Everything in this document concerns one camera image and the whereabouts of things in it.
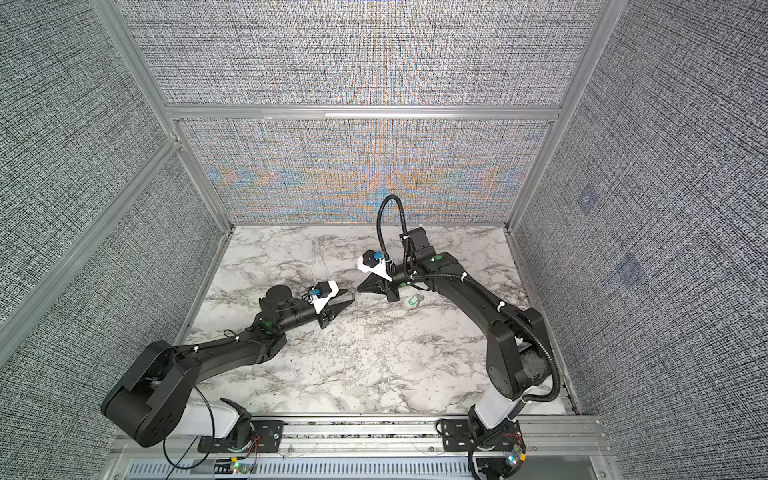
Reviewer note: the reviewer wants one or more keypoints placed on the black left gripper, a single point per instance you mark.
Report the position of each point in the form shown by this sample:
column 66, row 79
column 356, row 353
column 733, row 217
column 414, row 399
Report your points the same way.
column 328, row 315

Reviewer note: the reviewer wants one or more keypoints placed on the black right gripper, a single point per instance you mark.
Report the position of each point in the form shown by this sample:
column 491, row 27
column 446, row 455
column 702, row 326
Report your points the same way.
column 379, row 286

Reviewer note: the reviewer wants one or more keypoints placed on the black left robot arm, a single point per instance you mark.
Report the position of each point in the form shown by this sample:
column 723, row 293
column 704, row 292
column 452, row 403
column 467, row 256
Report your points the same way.
column 151, row 401

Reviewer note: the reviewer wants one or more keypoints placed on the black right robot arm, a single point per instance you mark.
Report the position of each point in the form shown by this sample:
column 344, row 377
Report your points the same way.
column 520, row 361

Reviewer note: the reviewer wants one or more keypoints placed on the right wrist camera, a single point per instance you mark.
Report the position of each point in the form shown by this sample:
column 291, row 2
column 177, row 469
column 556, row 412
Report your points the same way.
column 375, row 264

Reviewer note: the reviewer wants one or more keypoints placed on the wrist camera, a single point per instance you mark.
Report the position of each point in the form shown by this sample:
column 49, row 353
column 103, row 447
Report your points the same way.
column 375, row 264
column 321, row 294

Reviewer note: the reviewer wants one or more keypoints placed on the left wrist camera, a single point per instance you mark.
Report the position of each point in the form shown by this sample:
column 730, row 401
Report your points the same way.
column 321, row 294

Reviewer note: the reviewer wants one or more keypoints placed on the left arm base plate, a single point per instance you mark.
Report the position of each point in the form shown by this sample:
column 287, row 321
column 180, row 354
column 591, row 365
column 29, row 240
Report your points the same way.
column 256, row 436

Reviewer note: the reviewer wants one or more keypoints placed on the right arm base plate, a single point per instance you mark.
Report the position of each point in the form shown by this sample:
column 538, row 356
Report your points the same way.
column 459, row 435

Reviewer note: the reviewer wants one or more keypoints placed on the aluminium front rail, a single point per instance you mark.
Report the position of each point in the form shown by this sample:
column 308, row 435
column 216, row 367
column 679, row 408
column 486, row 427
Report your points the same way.
column 337, row 446

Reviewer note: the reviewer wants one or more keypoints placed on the aluminium enclosure frame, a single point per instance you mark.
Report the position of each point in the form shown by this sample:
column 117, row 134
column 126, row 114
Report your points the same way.
column 85, row 131

